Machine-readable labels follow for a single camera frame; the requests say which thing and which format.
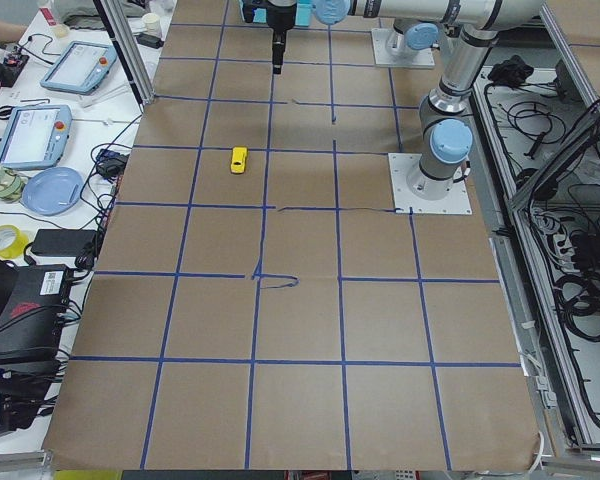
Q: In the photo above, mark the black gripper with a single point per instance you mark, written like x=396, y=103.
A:
x=279, y=19

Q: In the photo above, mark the yellow toy beetle car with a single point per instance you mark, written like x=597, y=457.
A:
x=238, y=160

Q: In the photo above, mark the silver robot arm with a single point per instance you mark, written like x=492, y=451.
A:
x=407, y=44
x=447, y=140

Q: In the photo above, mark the turquoise plastic storage bin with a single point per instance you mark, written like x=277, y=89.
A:
x=262, y=12

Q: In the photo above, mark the white paper cup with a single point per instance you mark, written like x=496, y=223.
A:
x=152, y=24

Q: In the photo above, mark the far teach pendant tablet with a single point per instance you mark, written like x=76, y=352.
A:
x=80, y=69

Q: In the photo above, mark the teach pendant tablet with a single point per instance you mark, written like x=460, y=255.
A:
x=80, y=69
x=35, y=137

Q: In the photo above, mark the near teach pendant tablet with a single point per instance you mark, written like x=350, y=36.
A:
x=35, y=137

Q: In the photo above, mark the light blue plate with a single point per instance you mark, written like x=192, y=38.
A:
x=52, y=191

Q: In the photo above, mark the black power adapter brick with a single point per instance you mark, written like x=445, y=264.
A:
x=62, y=242

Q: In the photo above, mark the green masking tape rolls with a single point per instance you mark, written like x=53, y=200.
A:
x=12, y=185

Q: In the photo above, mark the yellow tape roll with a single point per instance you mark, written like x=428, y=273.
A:
x=12, y=242

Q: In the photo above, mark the black computer box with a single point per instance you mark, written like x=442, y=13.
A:
x=32, y=300

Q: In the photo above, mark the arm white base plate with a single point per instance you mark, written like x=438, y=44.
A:
x=391, y=51
x=415, y=193

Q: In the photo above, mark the aluminium frame post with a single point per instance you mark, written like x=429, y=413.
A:
x=123, y=40

